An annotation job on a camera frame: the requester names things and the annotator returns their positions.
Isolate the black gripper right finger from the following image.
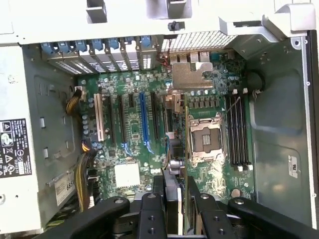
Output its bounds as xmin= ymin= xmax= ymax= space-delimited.
xmin=186 ymin=175 xmax=314 ymax=239

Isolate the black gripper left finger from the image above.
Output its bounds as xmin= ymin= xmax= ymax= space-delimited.
xmin=69 ymin=175 xmax=167 ymax=239

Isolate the Nvidia Quadro graphics card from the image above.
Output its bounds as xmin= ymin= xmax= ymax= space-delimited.
xmin=161 ymin=92 xmax=190 ymax=239

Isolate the green motherboard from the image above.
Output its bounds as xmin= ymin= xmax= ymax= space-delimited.
xmin=76 ymin=48 xmax=255 ymax=200

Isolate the silver chipset heatsink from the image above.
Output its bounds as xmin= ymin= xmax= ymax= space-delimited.
xmin=114 ymin=162 xmax=141 ymax=188

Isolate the CPU socket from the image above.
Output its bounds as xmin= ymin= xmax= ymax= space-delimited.
xmin=188 ymin=113 xmax=229 ymax=163

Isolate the black RAM slot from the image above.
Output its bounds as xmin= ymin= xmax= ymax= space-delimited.
xmin=225 ymin=90 xmax=236 ymax=172
xmin=236 ymin=90 xmax=247 ymax=172
xmin=230 ymin=89 xmax=244 ymax=172
xmin=241 ymin=89 xmax=252 ymax=172

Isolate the blue expansion slot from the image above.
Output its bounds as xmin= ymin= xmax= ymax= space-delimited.
xmin=139 ymin=91 xmax=153 ymax=153

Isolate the white expansion slot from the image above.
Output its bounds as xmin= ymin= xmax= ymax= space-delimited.
xmin=93 ymin=93 xmax=105 ymax=142

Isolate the open black PC case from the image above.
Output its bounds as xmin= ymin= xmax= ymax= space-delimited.
xmin=0 ymin=0 xmax=319 ymax=239

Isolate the tan metal shield plate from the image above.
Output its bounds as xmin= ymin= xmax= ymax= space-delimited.
xmin=171 ymin=61 xmax=215 ymax=90

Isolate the grey rear port block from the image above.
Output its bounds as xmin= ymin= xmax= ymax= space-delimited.
xmin=170 ymin=51 xmax=211 ymax=63

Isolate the silver power supply unit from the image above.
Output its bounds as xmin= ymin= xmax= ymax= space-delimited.
xmin=0 ymin=42 xmax=43 ymax=225

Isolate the metal socket cover frame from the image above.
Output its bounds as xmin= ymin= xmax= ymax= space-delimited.
xmin=189 ymin=114 xmax=227 ymax=162

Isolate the yellow black power cable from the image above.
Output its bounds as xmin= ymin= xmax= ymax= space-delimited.
xmin=65 ymin=86 xmax=88 ymax=116
xmin=73 ymin=139 xmax=99 ymax=213

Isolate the thin wire locking lever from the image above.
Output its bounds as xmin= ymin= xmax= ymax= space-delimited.
xmin=224 ymin=96 xmax=242 ymax=115

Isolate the thick black looped cable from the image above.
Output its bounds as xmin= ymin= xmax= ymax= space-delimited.
xmin=245 ymin=70 xmax=265 ymax=93

